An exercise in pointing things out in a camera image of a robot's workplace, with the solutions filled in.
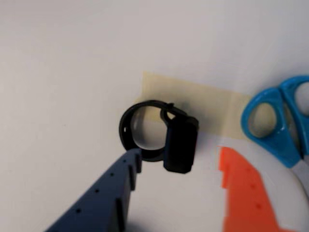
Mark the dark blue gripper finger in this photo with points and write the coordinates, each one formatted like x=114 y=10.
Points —
x=103 y=200

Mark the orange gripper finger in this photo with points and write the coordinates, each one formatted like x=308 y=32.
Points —
x=248 y=205

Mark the beige masking tape strip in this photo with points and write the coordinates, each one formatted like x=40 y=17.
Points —
x=205 y=101

